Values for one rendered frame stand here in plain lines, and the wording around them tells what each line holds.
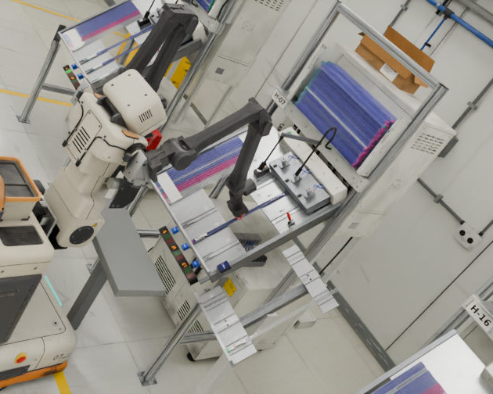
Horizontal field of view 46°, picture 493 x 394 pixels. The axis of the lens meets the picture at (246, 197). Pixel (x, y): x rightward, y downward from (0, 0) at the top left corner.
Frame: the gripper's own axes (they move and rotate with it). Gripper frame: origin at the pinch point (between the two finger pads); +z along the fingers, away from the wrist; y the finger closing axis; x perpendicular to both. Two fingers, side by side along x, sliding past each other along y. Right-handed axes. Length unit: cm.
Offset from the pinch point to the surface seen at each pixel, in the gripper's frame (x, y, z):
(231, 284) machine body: 14.9, -11.5, 34.3
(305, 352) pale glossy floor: -20, -25, 140
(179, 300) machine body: 39, 10, 61
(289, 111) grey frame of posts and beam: -51, 35, -13
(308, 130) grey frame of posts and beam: -51, 18, -13
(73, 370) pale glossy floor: 99, -13, 32
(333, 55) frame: -79, 39, -32
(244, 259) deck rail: 9.1, -20.9, 1.5
